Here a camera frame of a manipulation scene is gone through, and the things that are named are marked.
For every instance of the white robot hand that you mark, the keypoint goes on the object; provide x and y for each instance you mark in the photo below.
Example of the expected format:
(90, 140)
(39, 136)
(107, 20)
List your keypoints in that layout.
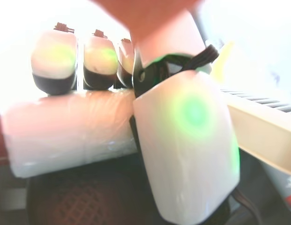
(187, 140)

